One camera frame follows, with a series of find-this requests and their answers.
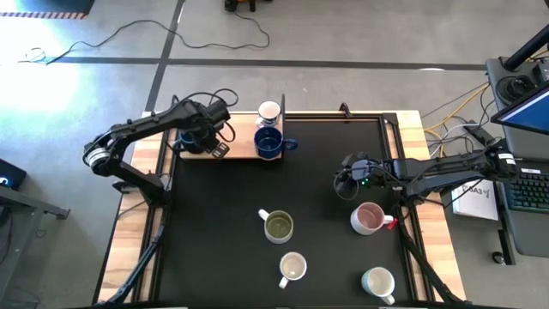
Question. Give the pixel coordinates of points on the dark teal mug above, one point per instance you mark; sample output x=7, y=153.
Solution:
x=186, y=139

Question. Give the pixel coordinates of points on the white mug pink inside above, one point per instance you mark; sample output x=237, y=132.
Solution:
x=369, y=216

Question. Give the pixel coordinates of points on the black keyboard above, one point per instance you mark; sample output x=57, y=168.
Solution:
x=532, y=191

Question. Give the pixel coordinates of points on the black power strip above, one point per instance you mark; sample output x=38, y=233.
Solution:
x=478, y=134

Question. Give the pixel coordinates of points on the blue screen monitor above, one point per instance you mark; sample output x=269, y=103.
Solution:
x=527, y=111

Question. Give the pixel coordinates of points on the black red wheeled base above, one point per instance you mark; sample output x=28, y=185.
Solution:
x=231, y=5

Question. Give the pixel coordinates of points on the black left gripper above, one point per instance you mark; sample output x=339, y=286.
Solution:
x=208, y=122

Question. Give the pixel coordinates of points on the pale blue speckled mug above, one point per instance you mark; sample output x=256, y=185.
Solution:
x=378, y=281

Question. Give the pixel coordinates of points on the white mug blue brushstroke print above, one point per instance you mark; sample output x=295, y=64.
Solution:
x=269, y=109

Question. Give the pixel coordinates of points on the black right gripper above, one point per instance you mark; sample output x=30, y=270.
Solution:
x=364, y=171

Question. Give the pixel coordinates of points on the hazard striped floor mat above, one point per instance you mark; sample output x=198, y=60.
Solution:
x=51, y=5

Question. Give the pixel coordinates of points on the white mug navy floral print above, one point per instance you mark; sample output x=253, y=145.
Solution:
x=293, y=266

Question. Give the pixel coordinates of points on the grey equipment cart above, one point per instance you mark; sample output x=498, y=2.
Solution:
x=532, y=232

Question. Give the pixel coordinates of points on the white mug green inside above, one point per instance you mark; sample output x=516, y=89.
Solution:
x=279, y=226

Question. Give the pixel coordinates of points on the black table mat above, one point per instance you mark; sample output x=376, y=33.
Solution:
x=240, y=257

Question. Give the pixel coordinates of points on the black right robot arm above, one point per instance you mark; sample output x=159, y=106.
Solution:
x=429, y=169

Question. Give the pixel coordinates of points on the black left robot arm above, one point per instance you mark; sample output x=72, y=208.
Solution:
x=146, y=123

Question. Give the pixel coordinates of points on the white printed booklet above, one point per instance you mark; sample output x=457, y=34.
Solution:
x=476, y=206

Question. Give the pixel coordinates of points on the small black clamp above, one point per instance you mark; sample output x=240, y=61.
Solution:
x=345, y=109

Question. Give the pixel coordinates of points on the black aluminium table frame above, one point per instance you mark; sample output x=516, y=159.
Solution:
x=334, y=116

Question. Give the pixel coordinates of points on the black caster wheel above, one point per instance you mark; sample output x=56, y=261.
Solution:
x=497, y=257

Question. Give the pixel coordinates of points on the black diagonal frame strut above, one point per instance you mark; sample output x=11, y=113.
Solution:
x=426, y=266
x=141, y=266

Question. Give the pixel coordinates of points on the black monitor pole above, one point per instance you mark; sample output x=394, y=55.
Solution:
x=527, y=47

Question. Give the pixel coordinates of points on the cobalt blue mug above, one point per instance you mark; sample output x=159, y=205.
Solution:
x=268, y=143

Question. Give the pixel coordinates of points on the small red clip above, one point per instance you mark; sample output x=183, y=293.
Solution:
x=392, y=224

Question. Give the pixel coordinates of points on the black metal rack frame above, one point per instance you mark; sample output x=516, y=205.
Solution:
x=283, y=103

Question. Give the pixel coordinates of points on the grey side table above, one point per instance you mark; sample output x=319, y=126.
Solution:
x=38, y=208

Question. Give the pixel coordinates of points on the light wooden shelf board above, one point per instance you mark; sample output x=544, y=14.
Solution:
x=240, y=133

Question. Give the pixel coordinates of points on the black box blue light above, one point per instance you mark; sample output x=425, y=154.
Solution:
x=10, y=173

